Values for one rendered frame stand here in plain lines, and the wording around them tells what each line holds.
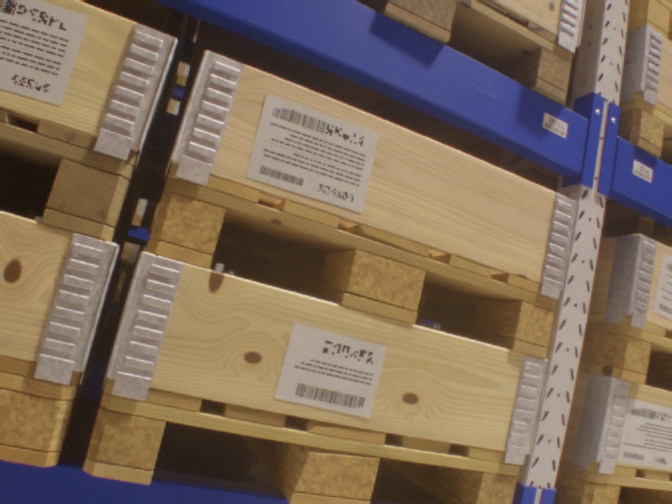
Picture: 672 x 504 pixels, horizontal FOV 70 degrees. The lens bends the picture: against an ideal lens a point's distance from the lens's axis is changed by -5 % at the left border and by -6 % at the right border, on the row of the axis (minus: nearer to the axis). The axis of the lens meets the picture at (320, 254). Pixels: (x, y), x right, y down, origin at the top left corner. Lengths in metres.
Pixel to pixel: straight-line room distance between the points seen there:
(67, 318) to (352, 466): 0.52
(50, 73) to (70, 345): 0.40
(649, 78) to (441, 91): 0.64
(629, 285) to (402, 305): 0.61
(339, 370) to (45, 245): 0.50
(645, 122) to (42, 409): 1.41
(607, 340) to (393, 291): 0.61
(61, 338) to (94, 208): 0.19
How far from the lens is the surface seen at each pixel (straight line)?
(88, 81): 0.85
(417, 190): 0.93
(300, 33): 0.97
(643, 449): 1.43
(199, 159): 0.82
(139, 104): 0.83
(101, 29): 0.88
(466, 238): 0.98
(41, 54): 0.87
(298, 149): 0.85
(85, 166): 0.81
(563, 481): 1.37
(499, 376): 1.04
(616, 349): 1.31
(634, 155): 1.42
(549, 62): 1.25
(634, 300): 1.32
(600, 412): 1.31
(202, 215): 0.80
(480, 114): 1.10
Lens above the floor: 0.58
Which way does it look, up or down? 8 degrees up
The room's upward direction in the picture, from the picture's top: 14 degrees clockwise
